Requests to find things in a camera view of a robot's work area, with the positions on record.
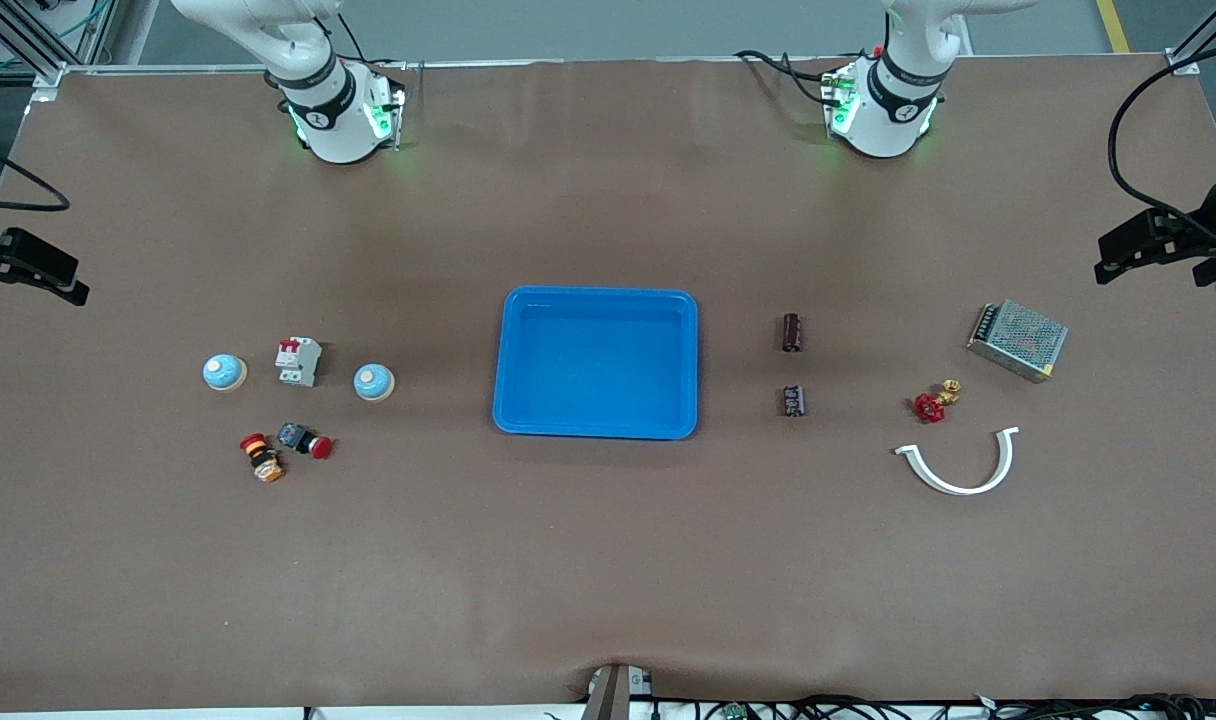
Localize light blue desk bell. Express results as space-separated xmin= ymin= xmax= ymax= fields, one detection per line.
xmin=353 ymin=362 xmax=397 ymax=402
xmin=203 ymin=353 xmax=249 ymax=393

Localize metal mesh power supply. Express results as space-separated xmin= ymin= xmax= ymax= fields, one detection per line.
xmin=966 ymin=299 xmax=1070 ymax=384

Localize white red circuit breaker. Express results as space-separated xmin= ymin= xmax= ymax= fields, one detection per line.
xmin=275 ymin=337 xmax=322 ymax=388

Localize red push button orange block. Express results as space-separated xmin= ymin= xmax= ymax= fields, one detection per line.
xmin=239 ymin=432 xmax=286 ymax=484

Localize red push button blue block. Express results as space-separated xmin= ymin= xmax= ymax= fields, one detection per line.
xmin=277 ymin=422 xmax=334 ymax=461

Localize white curved plastic strip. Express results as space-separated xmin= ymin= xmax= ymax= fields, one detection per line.
xmin=894 ymin=426 xmax=1021 ymax=497

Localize blue plastic tray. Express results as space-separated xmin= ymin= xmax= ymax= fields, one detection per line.
xmin=493 ymin=287 xmax=699 ymax=441

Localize large table cover mat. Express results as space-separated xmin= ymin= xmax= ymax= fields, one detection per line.
xmin=0 ymin=55 xmax=1216 ymax=713

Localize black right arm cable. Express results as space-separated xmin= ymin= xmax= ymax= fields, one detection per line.
xmin=0 ymin=135 xmax=71 ymax=213

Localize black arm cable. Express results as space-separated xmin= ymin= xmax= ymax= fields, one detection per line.
xmin=1108 ymin=38 xmax=1216 ymax=251
xmin=0 ymin=135 xmax=71 ymax=213

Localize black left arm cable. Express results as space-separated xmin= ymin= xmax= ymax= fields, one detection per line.
xmin=1108 ymin=38 xmax=1216 ymax=251

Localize aluminium frame post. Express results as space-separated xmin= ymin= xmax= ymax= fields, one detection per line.
xmin=1166 ymin=0 xmax=1216 ymax=77
xmin=0 ymin=0 xmax=69 ymax=101

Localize red handle brass valve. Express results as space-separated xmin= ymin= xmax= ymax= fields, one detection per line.
xmin=914 ymin=379 xmax=963 ymax=424

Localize black cables along table edge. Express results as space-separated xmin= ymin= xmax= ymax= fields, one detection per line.
xmin=658 ymin=693 xmax=1209 ymax=720

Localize brown camera stand post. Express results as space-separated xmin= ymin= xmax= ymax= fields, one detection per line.
xmin=580 ymin=662 xmax=656 ymax=720

